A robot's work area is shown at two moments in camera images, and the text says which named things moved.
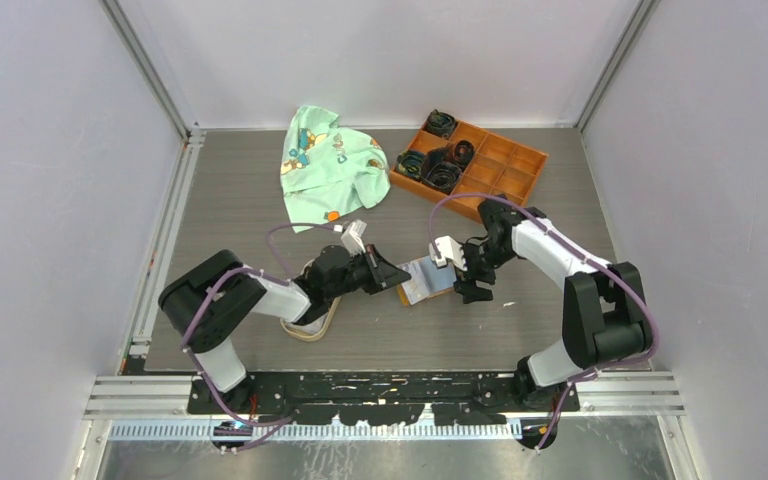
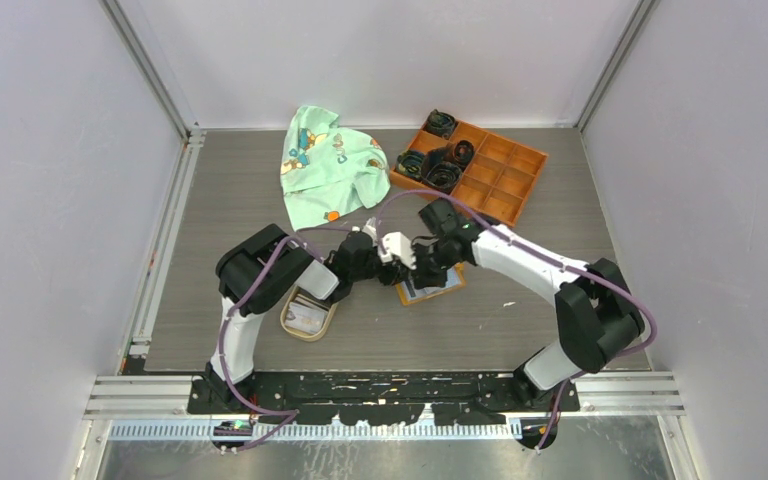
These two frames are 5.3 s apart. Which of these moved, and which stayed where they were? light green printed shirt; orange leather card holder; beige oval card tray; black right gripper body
Moved: black right gripper body
Stayed: light green printed shirt; beige oval card tray; orange leather card holder
